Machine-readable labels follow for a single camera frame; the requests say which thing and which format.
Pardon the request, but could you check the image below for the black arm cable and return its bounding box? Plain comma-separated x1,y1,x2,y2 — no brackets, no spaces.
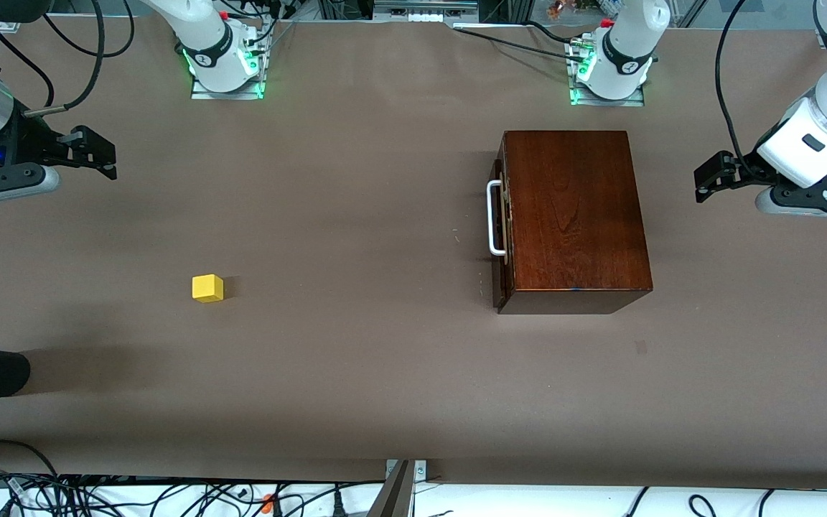
714,0,752,169

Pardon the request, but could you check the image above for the wooden drawer with white handle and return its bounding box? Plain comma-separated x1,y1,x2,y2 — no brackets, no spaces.
487,140,511,309

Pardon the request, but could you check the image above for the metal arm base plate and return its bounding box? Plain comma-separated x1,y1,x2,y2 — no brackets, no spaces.
569,43,645,108
191,68,266,101

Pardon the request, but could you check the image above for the white ledge board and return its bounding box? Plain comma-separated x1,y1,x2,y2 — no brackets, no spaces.
0,480,827,517

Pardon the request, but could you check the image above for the thin black cable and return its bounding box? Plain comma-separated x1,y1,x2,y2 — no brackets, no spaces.
40,0,134,58
0,20,55,110

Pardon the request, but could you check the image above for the thick black cable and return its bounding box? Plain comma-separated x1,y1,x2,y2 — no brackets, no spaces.
22,0,106,117

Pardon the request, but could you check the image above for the small metal bracket plate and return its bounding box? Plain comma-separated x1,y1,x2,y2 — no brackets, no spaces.
385,459,429,483

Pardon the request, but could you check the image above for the grey power strip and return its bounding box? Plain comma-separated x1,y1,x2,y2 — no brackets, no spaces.
373,0,480,23

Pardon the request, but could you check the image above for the dark brown wooden cabinet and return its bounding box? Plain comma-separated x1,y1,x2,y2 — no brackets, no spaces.
497,130,653,315

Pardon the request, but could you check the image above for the grey metal pole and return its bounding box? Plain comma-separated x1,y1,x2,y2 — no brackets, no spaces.
368,461,416,517

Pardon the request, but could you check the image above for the yellow cube block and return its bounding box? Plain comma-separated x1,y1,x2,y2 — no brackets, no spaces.
192,274,225,304

